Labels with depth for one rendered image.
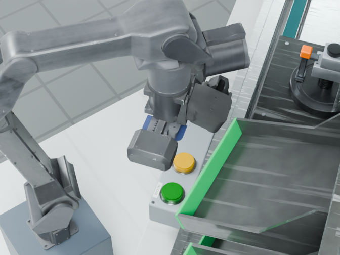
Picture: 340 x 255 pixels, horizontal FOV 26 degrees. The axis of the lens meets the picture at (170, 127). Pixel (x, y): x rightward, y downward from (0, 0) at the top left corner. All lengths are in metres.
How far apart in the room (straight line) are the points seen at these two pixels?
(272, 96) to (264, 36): 0.17
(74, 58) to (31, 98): 1.88
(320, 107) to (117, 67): 1.46
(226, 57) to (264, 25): 0.70
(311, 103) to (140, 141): 0.56
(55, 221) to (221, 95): 0.32
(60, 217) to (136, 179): 0.40
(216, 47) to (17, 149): 0.30
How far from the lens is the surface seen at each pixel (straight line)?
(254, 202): 0.70
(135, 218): 1.46
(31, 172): 1.05
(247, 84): 1.52
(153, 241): 1.43
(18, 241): 1.23
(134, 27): 0.88
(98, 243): 1.21
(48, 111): 2.71
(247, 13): 1.80
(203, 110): 0.99
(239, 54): 0.96
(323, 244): 0.54
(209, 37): 0.95
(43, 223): 1.14
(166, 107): 0.99
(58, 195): 1.09
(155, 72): 0.94
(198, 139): 1.43
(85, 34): 0.88
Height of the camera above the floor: 2.13
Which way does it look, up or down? 54 degrees down
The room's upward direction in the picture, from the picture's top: straight up
